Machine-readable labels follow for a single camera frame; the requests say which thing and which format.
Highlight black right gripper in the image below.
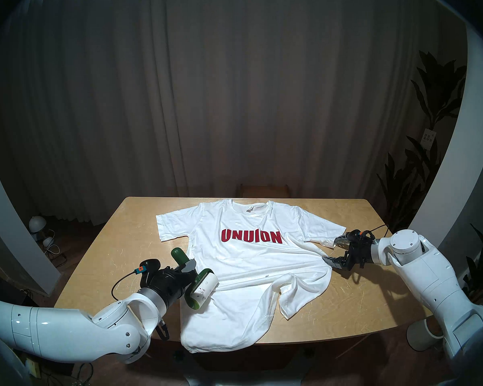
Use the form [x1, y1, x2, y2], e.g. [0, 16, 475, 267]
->
[322, 234, 374, 271]

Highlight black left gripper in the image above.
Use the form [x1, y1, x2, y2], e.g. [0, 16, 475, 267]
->
[147, 259, 198, 305]

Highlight green handled lint roller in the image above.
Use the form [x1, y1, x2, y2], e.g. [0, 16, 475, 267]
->
[171, 248, 219, 310]

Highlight white t-shirt red print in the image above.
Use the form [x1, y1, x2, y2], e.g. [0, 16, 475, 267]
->
[156, 199, 347, 353]

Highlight brown wooden chair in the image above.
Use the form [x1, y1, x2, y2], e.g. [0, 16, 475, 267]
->
[237, 184, 290, 199]

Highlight plant in white pot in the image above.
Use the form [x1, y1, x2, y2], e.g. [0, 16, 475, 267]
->
[407, 224, 483, 351]

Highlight white curved pillar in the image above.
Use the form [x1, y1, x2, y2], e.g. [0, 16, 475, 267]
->
[0, 136, 61, 296]
[409, 23, 483, 269]

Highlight white mushroom lamp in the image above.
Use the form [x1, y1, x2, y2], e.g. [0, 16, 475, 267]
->
[28, 216, 47, 241]

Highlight beige pleated curtain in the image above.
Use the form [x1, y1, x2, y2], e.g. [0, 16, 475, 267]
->
[0, 0, 467, 225]

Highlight tall dark leafy plant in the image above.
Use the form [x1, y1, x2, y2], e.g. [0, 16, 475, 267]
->
[376, 49, 467, 241]

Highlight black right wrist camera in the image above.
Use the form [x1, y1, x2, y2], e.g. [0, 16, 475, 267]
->
[348, 230, 377, 245]

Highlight white floor cable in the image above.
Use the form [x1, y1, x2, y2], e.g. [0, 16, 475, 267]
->
[44, 228, 61, 257]

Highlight black floor cable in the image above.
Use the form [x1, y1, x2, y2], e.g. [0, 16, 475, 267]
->
[76, 362, 94, 384]

